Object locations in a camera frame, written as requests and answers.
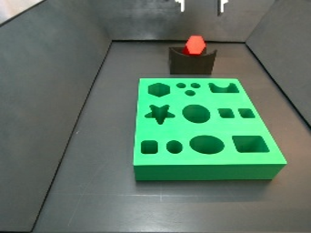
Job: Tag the green foam shape-sorter board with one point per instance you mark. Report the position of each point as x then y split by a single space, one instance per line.
198 132

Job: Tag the red hexagonal prism block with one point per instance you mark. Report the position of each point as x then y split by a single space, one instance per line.
194 45

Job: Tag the dark grey curved cradle block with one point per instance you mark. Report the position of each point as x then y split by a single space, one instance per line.
190 65

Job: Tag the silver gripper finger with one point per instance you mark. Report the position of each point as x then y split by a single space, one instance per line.
181 2
220 7

